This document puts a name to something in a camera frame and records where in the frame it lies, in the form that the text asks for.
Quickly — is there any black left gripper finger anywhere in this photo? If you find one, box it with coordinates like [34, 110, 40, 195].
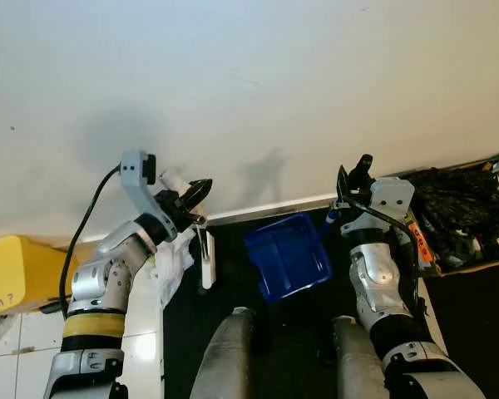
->
[179, 177, 215, 209]

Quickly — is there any blue plastic dustpan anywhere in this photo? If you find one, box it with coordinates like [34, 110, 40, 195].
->
[244, 211, 342, 303]

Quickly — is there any white crumpled plastic bag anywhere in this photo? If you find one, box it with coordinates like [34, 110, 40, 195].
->
[150, 229, 199, 310]

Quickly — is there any orange labelled pack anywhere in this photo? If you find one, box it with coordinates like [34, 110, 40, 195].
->
[406, 212, 437, 268]

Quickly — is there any brown cardboard box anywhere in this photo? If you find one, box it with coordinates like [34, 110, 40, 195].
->
[399, 148, 499, 277]

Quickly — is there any white tape strip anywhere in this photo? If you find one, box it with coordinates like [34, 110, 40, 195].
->
[416, 278, 450, 358]

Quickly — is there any grey right robot leg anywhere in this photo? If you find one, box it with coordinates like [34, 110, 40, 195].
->
[331, 316, 400, 399]

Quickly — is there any grey robot leg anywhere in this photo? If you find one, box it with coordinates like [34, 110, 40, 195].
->
[190, 308, 257, 399]
[331, 316, 400, 399]

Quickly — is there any grey left robot leg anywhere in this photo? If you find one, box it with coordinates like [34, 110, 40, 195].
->
[190, 308, 257, 399]

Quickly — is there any yellow plastic box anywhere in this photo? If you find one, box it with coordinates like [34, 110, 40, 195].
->
[0, 235, 76, 317]

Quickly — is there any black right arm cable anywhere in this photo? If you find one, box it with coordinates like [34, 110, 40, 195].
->
[337, 195, 425, 275]

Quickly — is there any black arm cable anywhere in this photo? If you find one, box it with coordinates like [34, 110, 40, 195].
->
[58, 164, 124, 321]
[337, 195, 425, 275]

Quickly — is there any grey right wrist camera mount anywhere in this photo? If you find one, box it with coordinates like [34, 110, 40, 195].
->
[362, 177, 417, 234]

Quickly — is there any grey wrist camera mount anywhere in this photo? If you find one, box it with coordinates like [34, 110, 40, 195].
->
[362, 177, 417, 234]
[120, 150, 177, 229]

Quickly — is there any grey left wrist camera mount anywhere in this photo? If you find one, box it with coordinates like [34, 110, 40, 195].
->
[120, 150, 177, 229]

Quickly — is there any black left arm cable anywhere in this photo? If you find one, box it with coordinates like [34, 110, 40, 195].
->
[58, 164, 124, 321]

